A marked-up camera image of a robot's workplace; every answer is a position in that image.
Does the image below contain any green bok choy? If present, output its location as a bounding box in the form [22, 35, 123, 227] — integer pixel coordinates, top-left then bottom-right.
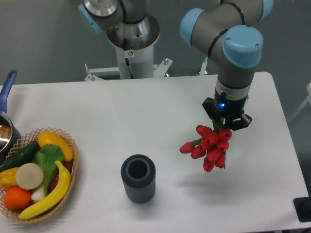
[31, 144, 64, 202]

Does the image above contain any white frame at right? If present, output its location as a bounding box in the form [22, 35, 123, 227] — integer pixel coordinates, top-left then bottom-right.
[288, 83, 311, 124]

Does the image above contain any dark red vegetable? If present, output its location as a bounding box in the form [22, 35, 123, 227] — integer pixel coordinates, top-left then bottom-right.
[49, 162, 73, 193]

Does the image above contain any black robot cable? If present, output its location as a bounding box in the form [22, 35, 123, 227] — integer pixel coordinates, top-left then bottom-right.
[122, 38, 135, 80]

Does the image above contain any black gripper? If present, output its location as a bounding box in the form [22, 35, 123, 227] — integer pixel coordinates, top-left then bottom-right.
[202, 90, 252, 131]

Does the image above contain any red tulip bouquet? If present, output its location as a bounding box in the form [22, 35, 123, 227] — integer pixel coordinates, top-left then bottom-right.
[179, 120, 232, 172]

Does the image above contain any beige round disc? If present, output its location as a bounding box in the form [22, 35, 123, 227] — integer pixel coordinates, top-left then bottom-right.
[15, 163, 44, 190]

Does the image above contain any orange fruit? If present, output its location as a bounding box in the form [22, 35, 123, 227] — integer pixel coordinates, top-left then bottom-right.
[3, 186, 31, 210]

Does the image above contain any yellow banana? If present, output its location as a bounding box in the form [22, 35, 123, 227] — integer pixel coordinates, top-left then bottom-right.
[18, 161, 71, 220]

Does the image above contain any blue handled saucepan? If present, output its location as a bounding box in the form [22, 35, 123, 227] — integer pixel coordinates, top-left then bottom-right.
[0, 70, 21, 164]

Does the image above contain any black device at edge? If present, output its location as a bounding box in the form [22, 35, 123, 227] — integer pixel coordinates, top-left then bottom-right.
[293, 197, 311, 222]

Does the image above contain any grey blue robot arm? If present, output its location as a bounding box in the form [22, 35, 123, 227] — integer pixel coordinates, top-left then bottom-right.
[78, 0, 274, 131]

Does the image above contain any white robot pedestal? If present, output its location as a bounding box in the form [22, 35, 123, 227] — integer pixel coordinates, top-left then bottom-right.
[85, 14, 173, 81]

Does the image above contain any green cucumber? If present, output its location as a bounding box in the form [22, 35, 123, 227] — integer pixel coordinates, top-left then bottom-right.
[0, 141, 40, 172]

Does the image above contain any woven wicker basket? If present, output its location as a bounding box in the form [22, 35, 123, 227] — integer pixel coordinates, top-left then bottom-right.
[0, 127, 79, 224]

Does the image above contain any yellow bell pepper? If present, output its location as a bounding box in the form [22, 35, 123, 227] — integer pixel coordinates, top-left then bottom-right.
[0, 167, 19, 190]

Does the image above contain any dark grey ribbed vase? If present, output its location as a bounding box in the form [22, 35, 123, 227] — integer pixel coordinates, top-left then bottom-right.
[121, 154, 156, 204]

